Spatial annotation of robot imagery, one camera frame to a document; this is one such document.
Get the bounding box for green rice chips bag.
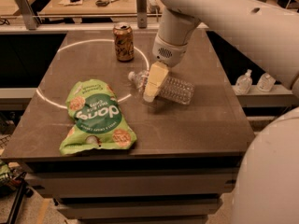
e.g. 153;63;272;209
60;79;137;155

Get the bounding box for grey drawer cabinet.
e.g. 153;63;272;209
18;154;250;224

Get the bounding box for left small bottle on shelf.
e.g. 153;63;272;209
235;69;252;95

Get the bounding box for gold soda can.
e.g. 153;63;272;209
113;22;134;62

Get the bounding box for left metal bracket post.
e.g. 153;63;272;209
15;0;39;30

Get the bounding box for black sunglasses on desk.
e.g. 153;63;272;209
95;0;120;7

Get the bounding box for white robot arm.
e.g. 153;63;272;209
152;0;299;224

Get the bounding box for middle metal bracket post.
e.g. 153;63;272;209
136;0;147;28

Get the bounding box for small bottle on shelf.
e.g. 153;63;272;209
235;69;252;95
257;73;276;92

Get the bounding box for clear plastic water bottle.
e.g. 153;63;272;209
128;70;194;105

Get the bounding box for white power strip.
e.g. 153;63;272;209
147;0;160;14

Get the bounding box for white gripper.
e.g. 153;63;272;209
143;34;188;103

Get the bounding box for right small bottle on shelf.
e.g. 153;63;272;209
257;73;276;92

